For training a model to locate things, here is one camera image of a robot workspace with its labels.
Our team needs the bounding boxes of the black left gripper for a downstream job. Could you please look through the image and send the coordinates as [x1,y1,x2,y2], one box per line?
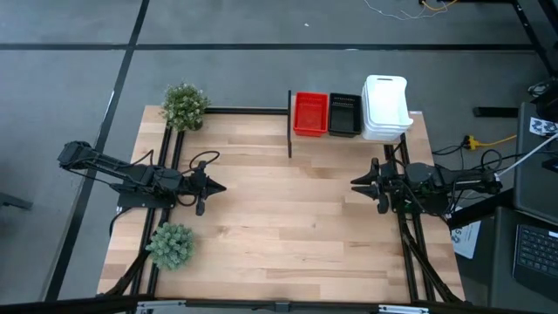
[180,160,228,217]

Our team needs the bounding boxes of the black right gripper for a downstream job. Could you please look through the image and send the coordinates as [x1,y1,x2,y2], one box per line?
[350,157,405,215]

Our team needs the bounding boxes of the pale green potted plant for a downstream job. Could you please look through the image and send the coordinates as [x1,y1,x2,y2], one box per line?
[145,222,196,271]

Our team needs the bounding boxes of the dark green potted plant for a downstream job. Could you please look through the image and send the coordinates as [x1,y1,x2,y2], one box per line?
[160,82,211,133]

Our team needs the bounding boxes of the white paper sheet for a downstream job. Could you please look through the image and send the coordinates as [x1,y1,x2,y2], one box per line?
[450,207,483,261]

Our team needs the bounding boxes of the black floor bar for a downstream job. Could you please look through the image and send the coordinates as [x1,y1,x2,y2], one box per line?
[473,106,520,119]

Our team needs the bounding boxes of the dark grey desk top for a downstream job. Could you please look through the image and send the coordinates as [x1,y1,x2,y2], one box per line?
[513,102,558,226]
[487,205,558,314]

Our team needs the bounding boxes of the patterned paper card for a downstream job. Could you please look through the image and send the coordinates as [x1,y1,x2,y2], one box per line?
[528,116,558,137]

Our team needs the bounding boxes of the black laptop keyboard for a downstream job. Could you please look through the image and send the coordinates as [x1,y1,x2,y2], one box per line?
[512,222,558,302]

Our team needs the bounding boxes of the black table edge beam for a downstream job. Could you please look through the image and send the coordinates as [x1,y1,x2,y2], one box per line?
[0,294,558,314]

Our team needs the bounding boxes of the person's shoe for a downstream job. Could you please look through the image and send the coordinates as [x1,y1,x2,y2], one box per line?
[527,80,558,110]

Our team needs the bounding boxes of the grey furniture leg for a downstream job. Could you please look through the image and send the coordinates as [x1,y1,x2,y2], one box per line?
[0,191,34,211]

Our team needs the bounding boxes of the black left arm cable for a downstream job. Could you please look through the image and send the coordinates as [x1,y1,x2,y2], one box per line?
[188,149,221,176]

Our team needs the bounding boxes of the black aluminium frame rails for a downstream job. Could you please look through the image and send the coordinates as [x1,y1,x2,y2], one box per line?
[102,126,185,298]
[382,133,466,303]

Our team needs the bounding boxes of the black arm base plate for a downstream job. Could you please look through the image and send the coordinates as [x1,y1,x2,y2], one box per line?
[389,178,451,215]
[116,187,179,209]

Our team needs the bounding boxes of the black aluminium cross rail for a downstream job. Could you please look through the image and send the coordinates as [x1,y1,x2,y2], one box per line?
[204,106,289,116]

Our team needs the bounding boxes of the yellow power plug cable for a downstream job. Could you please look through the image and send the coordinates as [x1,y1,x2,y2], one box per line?
[463,133,519,152]

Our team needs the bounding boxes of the silver metal bracket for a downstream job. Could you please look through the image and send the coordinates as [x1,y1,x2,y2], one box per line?
[135,299,187,314]
[378,304,431,314]

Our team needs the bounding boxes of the thick white cable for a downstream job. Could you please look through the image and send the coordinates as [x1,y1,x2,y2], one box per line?
[495,133,558,178]

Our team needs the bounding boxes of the white floor wire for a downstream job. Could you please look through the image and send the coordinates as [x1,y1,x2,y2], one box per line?
[363,0,439,22]

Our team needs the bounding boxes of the yellow floor wire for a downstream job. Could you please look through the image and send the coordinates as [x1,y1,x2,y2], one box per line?
[420,0,459,12]

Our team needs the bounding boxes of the black diagonal frame bar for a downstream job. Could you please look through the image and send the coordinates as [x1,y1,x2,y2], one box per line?
[509,0,558,73]

